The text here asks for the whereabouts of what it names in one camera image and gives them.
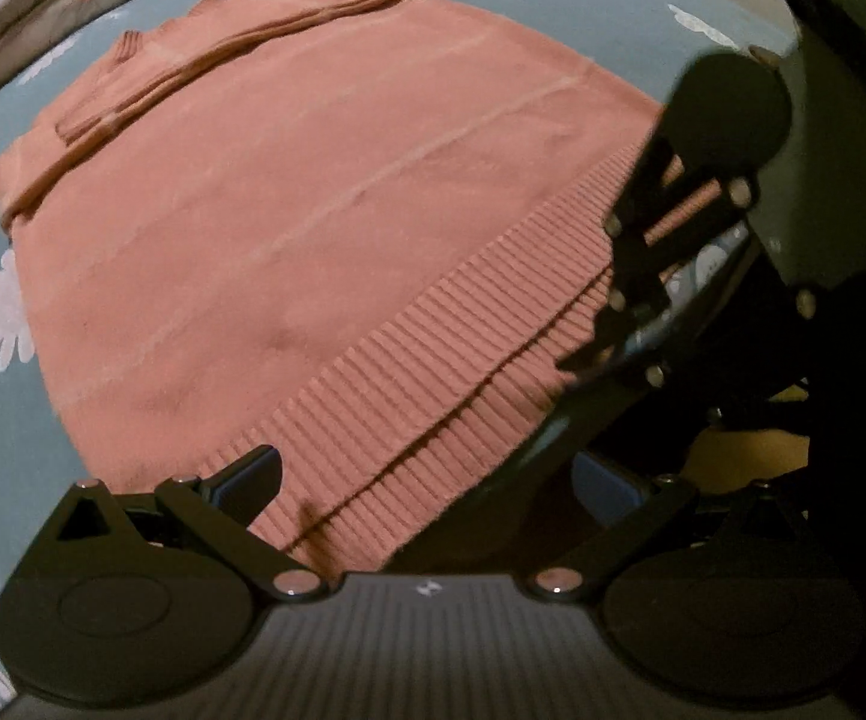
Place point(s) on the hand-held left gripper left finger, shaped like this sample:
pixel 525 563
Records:
pixel 249 480

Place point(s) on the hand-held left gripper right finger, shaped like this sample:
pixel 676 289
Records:
pixel 605 487

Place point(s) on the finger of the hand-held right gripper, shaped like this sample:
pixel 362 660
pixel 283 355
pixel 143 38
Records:
pixel 639 292

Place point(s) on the pink knitted sweater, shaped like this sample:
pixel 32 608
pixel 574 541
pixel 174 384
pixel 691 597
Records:
pixel 290 202

